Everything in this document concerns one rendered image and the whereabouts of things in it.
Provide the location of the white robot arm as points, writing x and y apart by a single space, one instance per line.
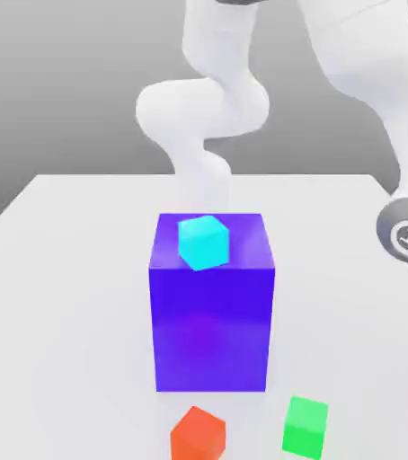
218 100

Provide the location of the small cyan cube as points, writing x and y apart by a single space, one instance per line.
204 242

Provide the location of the small red cube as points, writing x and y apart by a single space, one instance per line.
197 436

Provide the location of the small green cube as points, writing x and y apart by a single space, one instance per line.
304 427

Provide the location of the large purple box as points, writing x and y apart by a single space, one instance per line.
211 330

